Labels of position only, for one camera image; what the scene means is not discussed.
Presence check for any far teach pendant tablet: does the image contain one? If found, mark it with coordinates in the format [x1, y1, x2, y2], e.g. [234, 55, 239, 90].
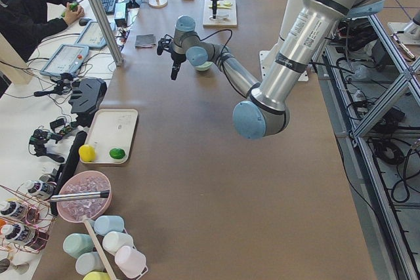
[75, 20, 106, 50]

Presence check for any near teach pendant tablet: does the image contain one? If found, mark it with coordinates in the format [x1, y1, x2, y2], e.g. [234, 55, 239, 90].
[40, 44, 90, 77]

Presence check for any copper wire bottle rack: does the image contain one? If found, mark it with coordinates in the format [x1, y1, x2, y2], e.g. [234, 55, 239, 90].
[1, 184, 56, 254]

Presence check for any pink bowl of ice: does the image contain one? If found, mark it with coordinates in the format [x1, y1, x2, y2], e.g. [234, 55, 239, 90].
[49, 170, 112, 223]

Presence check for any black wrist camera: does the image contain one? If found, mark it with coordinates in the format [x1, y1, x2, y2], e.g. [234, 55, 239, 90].
[157, 36, 173, 56]

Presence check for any green lime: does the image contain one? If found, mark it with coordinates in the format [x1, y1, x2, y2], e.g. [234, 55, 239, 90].
[109, 148, 126, 160]

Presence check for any yellow cup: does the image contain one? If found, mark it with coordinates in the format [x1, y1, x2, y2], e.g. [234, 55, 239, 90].
[83, 271, 110, 280]

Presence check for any pink cup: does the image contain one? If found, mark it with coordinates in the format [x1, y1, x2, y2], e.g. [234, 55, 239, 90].
[114, 245, 148, 279]

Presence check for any mint green cup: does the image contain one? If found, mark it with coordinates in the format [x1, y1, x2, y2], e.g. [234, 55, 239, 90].
[62, 233, 94, 259]

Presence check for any white ceramic spoon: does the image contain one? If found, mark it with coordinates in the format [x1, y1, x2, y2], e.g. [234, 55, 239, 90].
[209, 14, 230, 20]

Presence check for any aluminium frame post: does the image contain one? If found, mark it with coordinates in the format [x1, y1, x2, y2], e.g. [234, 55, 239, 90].
[89, 0, 123, 67]

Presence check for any light green bowl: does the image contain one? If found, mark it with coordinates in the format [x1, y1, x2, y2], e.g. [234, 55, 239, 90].
[194, 62, 213, 71]

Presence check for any seated person in black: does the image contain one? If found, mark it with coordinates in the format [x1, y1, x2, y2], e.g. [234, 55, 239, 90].
[1, 0, 85, 62]

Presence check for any grey folded cloth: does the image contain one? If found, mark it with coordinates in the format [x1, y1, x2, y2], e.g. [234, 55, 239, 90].
[135, 34, 156, 49]

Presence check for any white cup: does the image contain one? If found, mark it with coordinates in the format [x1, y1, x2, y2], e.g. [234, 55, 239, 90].
[102, 231, 134, 256]

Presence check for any cream rabbit tray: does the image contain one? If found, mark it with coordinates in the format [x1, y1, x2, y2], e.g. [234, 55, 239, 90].
[79, 109, 138, 165]

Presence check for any teach pendant tablet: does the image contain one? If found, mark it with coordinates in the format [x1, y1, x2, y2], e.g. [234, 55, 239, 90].
[75, 20, 106, 50]
[40, 44, 90, 77]

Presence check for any bamboo cutting board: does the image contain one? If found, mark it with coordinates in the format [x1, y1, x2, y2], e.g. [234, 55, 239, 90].
[202, 0, 238, 28]

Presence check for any pale blue cup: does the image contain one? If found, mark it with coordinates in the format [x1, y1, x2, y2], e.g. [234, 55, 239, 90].
[75, 252, 105, 275]

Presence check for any light blue cup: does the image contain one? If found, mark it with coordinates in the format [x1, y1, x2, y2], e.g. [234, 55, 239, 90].
[94, 215, 125, 236]

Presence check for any yellow lemon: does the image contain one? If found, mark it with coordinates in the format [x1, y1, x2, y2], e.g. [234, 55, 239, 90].
[78, 144, 96, 163]

